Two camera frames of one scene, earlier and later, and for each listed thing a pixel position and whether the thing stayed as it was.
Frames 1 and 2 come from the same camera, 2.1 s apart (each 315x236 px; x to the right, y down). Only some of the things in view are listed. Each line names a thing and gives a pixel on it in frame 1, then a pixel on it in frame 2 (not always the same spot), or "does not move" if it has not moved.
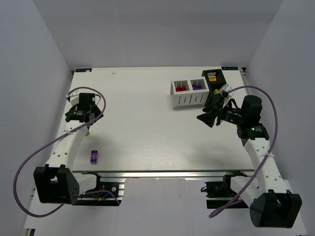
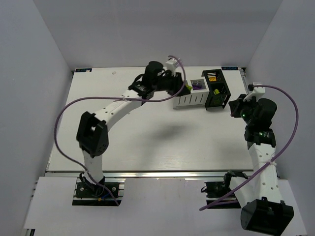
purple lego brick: x=197 y=87 does not move
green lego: x=216 y=91 does not move
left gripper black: x=80 y=113 to x=177 y=83
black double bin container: x=215 y=80 does not move
